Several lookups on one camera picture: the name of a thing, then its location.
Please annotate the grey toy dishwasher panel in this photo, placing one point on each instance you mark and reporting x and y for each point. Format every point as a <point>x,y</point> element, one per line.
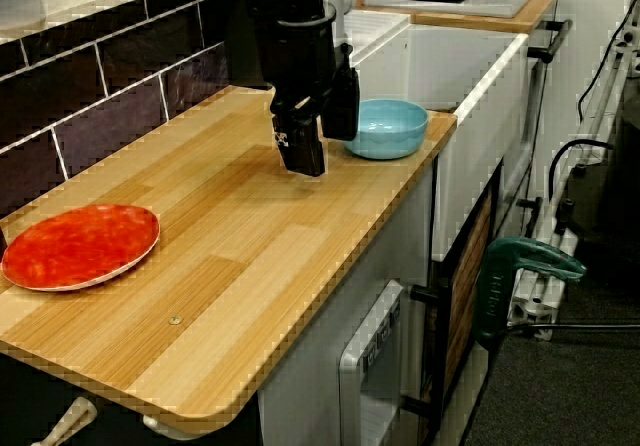
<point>350,366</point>

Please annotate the wood slat black-framed door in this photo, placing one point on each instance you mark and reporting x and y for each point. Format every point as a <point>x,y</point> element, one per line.
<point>465,276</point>

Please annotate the light blue bowl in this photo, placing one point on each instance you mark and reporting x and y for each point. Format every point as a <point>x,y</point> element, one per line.
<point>390,136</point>

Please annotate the white toy kitchen cabinet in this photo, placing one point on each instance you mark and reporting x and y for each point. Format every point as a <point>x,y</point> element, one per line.
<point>310,366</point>

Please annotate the white toy sink unit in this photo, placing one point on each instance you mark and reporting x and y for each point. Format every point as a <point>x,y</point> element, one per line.
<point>480,166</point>

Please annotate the red orange plate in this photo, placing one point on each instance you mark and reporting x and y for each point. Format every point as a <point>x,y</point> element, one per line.
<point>75,248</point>

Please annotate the small metal countertop screw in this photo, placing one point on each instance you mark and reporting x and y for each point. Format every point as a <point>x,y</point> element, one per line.
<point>174,320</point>

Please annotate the silver aluminium frame rail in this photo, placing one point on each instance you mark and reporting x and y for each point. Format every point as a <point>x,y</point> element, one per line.
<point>530,311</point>

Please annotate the dark vertical post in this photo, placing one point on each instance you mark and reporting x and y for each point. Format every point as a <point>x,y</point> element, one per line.
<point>235,41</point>

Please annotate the green clamp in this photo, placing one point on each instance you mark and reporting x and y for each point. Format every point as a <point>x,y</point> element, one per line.
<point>500,286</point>

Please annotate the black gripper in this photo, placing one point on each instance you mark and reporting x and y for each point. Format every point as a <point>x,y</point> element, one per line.
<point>305,66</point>

